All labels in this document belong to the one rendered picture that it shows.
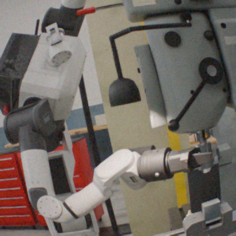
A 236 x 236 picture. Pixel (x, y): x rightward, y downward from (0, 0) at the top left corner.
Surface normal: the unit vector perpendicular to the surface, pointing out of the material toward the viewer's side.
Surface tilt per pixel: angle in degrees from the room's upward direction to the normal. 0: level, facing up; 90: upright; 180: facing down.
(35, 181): 70
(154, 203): 90
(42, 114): 87
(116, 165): 43
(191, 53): 90
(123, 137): 90
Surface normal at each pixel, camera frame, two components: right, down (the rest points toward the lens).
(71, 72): 0.79, -0.22
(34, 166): -0.15, -0.26
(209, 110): 0.07, 0.51
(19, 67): 0.14, -0.53
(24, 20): -0.03, 0.06
